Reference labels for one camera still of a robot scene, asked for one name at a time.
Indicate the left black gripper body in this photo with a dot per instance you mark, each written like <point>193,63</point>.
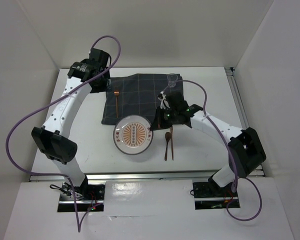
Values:
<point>104,85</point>

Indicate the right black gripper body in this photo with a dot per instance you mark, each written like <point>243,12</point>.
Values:
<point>166,117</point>

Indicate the copper fork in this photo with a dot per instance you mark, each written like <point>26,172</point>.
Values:
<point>117,94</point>

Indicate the copper knife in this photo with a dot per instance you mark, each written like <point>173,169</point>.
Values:
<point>172,145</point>

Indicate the dark grey checked cloth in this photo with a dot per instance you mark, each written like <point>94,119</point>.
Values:
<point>138,95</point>

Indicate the clear plastic cup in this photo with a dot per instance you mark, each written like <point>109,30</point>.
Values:
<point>172,79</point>

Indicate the patterned glass plate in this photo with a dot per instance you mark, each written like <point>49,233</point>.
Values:
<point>132,135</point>

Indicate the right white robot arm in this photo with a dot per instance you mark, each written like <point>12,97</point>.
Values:
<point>244,147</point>

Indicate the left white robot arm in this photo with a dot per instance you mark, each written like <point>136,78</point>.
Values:
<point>52,139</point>

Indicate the copper spoon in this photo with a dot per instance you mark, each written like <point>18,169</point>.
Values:
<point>168,137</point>

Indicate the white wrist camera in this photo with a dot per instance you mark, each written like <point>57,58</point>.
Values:
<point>164,104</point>

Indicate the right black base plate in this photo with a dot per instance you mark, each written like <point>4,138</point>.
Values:
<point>207,198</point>

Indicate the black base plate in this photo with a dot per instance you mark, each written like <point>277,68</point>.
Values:
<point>93,199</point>
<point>207,198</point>

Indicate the aluminium frame rail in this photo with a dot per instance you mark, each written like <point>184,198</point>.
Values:
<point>194,152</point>

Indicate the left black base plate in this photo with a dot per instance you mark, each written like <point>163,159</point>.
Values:
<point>93,199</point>

